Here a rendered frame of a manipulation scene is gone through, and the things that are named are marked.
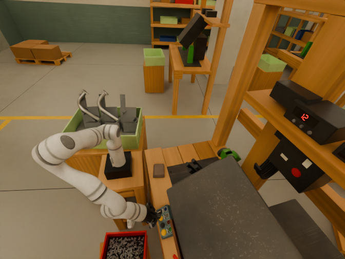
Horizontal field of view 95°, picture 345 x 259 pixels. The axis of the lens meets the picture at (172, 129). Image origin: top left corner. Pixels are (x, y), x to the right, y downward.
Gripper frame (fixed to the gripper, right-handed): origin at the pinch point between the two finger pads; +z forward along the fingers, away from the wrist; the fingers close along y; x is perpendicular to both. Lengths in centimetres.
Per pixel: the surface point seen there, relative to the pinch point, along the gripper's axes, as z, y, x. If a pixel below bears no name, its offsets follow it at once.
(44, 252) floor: 19, 28, 140
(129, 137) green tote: -3, 66, 10
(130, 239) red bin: -3.0, -4.9, 17.7
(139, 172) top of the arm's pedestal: 6.0, 36.8, 11.6
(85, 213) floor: 38, 55, 113
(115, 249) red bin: -7.5, -7.1, 24.0
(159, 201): 7.1, 10.0, 0.6
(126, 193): 8.2, 28.7, 27.9
